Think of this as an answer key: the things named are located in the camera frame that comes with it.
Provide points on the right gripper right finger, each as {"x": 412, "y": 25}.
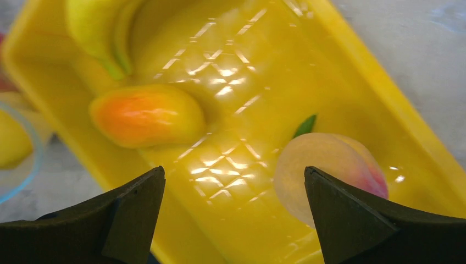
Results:
{"x": 355, "y": 226}

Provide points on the yellow lemon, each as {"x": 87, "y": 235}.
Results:
{"x": 15, "y": 142}

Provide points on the yellow peach with leaf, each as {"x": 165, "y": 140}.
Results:
{"x": 340, "y": 156}

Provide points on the clear zip top bag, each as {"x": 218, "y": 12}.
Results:
{"x": 15, "y": 103}

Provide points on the yellow plastic tray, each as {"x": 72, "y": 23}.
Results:
{"x": 258, "y": 69}

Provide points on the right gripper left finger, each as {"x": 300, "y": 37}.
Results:
{"x": 114, "y": 227}

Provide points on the orange yellow mango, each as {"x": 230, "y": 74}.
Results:
{"x": 148, "y": 115}

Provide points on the yellow banana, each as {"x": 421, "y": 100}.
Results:
{"x": 102, "y": 30}

